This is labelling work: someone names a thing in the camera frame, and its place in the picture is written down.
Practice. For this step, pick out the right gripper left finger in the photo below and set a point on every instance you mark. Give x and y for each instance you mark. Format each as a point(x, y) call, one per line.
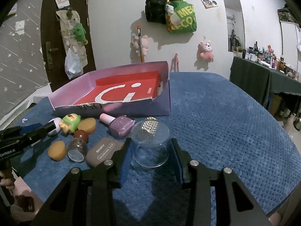
point(84, 197)

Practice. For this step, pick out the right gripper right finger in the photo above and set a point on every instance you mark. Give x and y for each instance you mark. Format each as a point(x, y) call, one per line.
point(235, 205)

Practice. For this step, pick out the tan round puff front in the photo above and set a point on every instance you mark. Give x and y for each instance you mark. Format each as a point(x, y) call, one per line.
point(57, 151)

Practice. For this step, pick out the tan round puff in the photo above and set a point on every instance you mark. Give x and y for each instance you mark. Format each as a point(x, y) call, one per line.
point(57, 151)
point(88, 125)

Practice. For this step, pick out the glitter jar with brown lid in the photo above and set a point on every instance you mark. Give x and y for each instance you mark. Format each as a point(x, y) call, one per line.
point(77, 149)

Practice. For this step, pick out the clear glass cup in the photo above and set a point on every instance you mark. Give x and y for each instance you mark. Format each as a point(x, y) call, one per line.
point(155, 152)

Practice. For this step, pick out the person left hand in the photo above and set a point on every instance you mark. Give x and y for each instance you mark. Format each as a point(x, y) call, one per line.
point(7, 179)

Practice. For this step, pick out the green yellow toy figure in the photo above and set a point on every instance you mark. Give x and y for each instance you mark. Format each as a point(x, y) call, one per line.
point(69, 123)

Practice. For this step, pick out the purple cardboard tray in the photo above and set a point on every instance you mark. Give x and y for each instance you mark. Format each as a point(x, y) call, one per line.
point(63, 99)

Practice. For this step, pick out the tan round puff back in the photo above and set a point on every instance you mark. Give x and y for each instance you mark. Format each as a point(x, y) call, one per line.
point(88, 125)

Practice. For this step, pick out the purple nail polish bottle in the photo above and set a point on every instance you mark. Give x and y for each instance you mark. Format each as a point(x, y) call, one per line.
point(118, 126)

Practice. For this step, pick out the blue textured table cloth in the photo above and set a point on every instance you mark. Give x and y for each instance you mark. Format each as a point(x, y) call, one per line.
point(220, 126)

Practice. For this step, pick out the white plastic bag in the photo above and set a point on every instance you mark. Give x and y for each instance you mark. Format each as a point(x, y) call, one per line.
point(73, 66)

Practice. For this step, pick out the silver studded cap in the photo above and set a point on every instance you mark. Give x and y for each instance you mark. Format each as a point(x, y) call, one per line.
point(147, 129)

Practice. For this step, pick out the dark green side table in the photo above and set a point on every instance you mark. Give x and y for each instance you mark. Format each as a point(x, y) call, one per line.
point(261, 83)

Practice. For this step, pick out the green plush on door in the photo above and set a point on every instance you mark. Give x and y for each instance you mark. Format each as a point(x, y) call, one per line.
point(79, 33)

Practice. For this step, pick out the beige hanging organizer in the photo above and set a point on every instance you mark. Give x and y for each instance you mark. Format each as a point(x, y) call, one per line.
point(68, 19)

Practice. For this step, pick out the dark wooden door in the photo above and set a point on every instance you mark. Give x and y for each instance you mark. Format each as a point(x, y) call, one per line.
point(53, 50)

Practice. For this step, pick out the green tote bag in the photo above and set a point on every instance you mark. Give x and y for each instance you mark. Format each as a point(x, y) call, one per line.
point(180, 17)

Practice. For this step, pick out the black backpack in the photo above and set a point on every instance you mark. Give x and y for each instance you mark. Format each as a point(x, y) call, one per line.
point(155, 11)

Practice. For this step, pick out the small pink wall hook toy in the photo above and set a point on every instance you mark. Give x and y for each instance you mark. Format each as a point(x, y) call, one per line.
point(175, 63)

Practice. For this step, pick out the pink plush on wall right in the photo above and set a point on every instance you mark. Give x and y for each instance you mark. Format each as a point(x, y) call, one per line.
point(206, 52)

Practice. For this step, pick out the pink plush on wall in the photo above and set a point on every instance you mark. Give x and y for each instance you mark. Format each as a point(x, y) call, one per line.
point(206, 52)
point(135, 44)

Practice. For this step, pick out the orange handled stick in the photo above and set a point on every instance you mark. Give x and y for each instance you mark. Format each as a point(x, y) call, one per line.
point(140, 44)

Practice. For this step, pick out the pink plush on wall left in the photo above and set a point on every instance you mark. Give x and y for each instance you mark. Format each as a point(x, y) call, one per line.
point(135, 44)

